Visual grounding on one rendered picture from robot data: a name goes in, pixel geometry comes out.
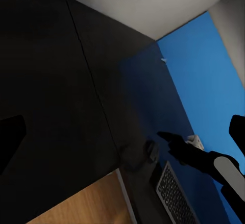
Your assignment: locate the keyboard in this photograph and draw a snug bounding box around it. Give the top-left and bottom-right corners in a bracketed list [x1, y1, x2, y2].
[156, 160, 201, 224]

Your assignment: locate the mouse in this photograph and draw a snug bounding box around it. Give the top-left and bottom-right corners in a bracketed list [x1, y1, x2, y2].
[146, 140, 160, 163]

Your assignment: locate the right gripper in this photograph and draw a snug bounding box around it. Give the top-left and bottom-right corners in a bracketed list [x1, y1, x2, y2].
[157, 131, 200, 166]

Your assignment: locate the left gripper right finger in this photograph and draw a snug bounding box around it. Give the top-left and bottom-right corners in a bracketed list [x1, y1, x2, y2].
[229, 115, 245, 156]

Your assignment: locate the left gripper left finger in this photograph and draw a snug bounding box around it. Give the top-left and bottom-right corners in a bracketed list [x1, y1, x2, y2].
[0, 115, 27, 176]

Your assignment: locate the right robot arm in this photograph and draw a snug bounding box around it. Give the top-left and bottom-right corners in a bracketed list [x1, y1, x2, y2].
[157, 131, 245, 224]

